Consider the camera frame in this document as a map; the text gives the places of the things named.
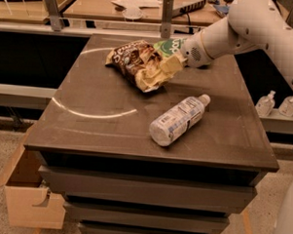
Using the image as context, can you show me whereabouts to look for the white papers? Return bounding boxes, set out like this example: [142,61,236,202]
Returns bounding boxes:
[113,0,162,8]

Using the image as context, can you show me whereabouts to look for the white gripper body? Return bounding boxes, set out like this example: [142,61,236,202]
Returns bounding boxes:
[180,30,213,68]

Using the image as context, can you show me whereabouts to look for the sanitizer bottle left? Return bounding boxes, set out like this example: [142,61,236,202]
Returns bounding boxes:
[255,91,275,116]

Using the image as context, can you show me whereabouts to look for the grey drawer cabinet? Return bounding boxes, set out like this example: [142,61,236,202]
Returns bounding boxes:
[24,35,278,234]

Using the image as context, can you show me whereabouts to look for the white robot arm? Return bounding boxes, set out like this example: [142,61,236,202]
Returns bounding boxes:
[185,0,293,234]

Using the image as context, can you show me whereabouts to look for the green chip bag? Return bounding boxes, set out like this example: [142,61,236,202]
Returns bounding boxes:
[154,38,185,58]

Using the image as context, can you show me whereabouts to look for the grey power strip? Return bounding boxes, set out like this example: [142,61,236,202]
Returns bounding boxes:
[172,0,206,18]

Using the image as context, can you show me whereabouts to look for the brown chip bag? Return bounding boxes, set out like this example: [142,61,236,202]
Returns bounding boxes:
[106,40,176,93]

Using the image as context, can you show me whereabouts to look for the sanitizer bottle right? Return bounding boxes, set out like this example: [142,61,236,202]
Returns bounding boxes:
[278,96,293,117]

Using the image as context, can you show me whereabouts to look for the clear plastic water bottle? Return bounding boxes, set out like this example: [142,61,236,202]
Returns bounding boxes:
[149,95,210,146]

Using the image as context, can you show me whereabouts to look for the clear plastic cup lid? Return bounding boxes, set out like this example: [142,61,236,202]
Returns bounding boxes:
[122,7,143,20]

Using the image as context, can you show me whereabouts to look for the cardboard box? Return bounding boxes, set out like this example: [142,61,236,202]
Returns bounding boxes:
[0,127,65,229]

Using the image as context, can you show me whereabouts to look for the blue white packet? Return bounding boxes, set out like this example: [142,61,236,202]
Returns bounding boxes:
[213,5,229,18]

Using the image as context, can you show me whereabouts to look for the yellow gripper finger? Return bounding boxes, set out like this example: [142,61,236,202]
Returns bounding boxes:
[160,52,187,73]

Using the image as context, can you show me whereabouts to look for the sanitizer bottle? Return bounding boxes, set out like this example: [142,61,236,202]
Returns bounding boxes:
[278,96,293,117]
[255,91,275,116]

